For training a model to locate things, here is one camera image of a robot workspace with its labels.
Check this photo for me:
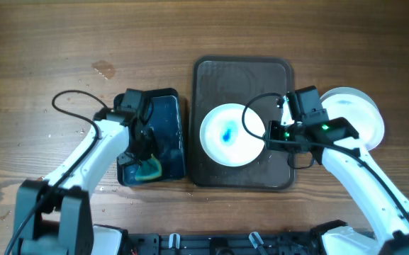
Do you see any green yellow sponge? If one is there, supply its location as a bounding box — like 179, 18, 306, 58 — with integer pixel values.
135, 154, 162, 181

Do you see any white plate blue stain front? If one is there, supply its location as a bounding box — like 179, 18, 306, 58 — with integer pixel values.
320, 86, 386, 152

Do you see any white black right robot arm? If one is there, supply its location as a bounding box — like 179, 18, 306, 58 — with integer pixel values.
263, 118, 409, 254

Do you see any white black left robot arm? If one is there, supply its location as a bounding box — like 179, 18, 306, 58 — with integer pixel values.
5, 108, 160, 254

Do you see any black water basin tray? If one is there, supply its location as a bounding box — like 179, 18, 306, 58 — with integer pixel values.
113, 88, 186, 186

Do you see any dark brown serving tray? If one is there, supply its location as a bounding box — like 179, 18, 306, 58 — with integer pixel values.
187, 55, 296, 192

